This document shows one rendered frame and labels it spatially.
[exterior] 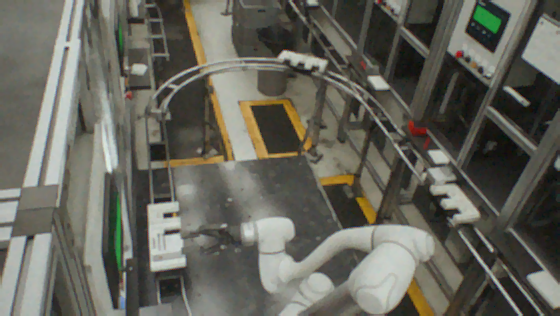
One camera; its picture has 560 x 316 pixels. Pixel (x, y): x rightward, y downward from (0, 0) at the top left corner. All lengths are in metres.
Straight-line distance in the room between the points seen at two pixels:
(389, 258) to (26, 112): 0.98
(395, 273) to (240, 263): 1.09
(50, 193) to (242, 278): 1.63
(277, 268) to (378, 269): 0.55
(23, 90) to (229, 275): 1.50
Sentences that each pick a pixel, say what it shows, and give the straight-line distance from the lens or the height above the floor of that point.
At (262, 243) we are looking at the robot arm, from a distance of 1.80.
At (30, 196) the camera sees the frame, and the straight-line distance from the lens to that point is 0.70.
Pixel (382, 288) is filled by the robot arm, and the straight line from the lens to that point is 1.34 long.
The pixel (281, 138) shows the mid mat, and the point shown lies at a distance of 4.19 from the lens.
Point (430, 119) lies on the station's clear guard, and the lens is 3.02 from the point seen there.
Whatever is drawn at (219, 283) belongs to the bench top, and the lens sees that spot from 2.22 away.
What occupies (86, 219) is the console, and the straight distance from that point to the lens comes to 0.95.
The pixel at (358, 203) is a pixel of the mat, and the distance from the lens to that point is 3.68.
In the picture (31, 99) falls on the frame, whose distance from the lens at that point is 0.94.
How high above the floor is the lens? 2.48
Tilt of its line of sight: 38 degrees down
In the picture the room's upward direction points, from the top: 8 degrees clockwise
